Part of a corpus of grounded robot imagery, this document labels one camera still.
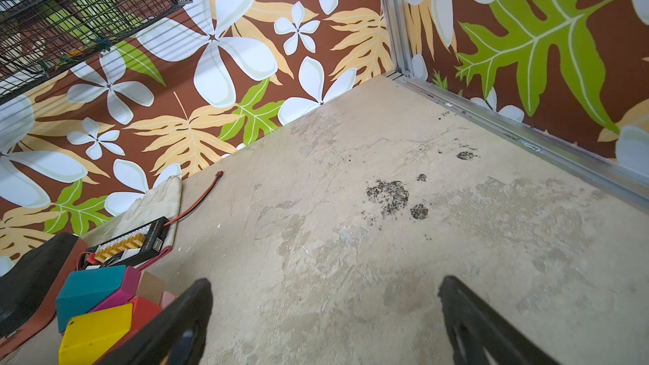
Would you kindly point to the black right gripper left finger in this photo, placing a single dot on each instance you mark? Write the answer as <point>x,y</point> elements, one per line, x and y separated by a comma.
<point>177,335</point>

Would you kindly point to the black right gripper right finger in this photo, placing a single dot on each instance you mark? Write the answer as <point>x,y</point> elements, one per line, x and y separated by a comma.
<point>480,335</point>

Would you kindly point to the light pink wood block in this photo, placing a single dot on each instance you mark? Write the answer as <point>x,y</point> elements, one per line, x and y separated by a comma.
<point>167,298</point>

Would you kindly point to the red wood block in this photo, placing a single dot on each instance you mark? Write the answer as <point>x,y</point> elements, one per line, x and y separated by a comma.
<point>143,312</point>

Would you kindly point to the natural wood arch block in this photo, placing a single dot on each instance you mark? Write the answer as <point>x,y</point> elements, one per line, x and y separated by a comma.
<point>150,287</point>

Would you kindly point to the magenta wood block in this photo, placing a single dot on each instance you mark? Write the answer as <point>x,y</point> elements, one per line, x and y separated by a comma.
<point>124,291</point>

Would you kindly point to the yellow rounded wood block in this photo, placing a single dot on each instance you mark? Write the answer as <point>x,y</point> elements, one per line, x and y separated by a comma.
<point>88,337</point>

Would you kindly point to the teal wood block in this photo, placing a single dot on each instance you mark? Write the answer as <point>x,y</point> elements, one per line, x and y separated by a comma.
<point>84,290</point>

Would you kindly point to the black charging board yellow connectors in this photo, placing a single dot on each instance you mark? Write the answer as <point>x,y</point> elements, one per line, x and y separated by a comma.
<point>142,246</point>

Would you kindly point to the white work glove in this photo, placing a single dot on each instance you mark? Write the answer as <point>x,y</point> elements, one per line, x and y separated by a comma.
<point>163,200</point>

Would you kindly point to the black and red tool case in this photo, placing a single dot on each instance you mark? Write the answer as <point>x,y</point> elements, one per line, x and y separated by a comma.
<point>29,290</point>

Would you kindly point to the black wire basket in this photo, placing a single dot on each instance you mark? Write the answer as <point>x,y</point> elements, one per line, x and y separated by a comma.
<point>41,39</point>

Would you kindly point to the aluminium frame post right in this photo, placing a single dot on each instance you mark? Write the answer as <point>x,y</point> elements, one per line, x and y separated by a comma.
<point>400,48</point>

